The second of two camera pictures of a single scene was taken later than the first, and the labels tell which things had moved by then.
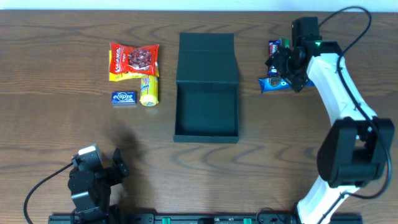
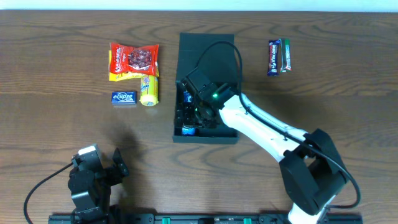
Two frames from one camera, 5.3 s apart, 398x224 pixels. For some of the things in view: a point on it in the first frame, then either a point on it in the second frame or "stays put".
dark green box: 207,89 stays put
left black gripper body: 109,174 stays put
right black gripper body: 280,63 to 189,112
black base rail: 203,218 stays put
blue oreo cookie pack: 278,83 to 188,127
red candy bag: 139,60 stays put
